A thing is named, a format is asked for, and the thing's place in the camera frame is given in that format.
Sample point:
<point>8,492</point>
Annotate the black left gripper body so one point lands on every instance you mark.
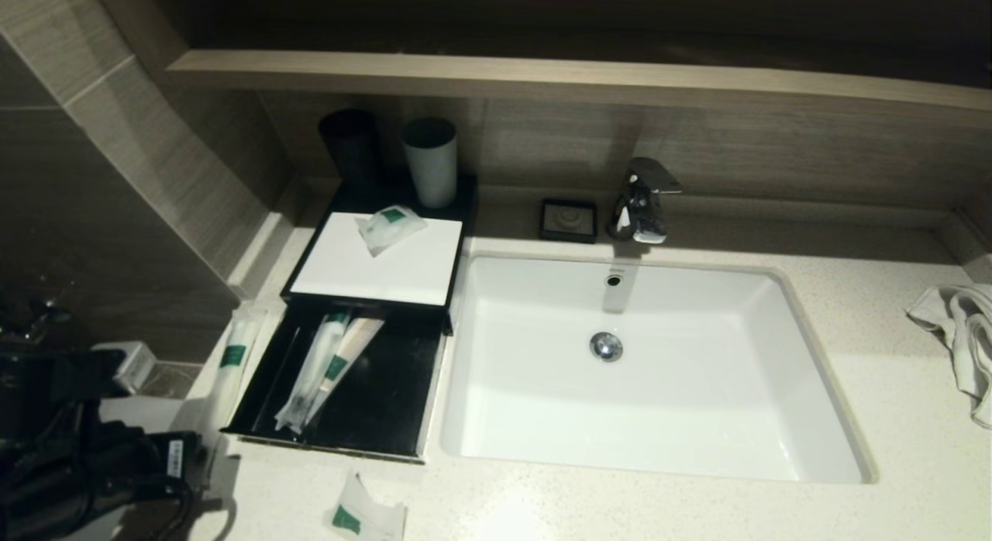
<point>177,457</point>

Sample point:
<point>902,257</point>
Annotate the long clear toothbrush packet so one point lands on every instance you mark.
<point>232,355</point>
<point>314,370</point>

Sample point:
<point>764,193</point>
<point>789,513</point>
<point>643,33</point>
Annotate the black sliding drawer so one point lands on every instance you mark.
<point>395,386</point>

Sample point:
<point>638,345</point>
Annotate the small clear packet green label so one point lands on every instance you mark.
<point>364,514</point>
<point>387,227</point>

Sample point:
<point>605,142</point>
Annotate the black plastic cup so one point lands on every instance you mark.
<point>350,157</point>

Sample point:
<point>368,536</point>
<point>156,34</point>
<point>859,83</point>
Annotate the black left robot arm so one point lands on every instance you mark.
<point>54,448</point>

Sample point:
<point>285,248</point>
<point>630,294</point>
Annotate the long tan packet green label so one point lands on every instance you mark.
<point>353,347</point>

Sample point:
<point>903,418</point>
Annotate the grey cup with dark rim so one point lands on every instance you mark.
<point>432,171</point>

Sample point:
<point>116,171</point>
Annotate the chrome drain stopper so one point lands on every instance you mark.
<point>606,347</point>

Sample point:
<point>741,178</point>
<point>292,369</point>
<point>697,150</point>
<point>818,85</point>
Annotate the black square soap dish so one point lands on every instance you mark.
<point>568,220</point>

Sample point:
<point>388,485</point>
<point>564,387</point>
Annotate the white ceramic sink basin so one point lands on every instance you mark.
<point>659,417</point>

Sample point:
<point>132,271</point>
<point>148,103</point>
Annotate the chrome faucet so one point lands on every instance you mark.
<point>639,208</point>

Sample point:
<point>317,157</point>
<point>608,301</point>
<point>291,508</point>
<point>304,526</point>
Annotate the light wooden shelf ledge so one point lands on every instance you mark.
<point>542,76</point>

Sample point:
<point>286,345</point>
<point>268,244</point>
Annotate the white towel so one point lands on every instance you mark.
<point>969,332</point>

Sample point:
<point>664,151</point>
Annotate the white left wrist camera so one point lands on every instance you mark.
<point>132,364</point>

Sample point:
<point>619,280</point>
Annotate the chrome wall valve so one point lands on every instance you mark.
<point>31,316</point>

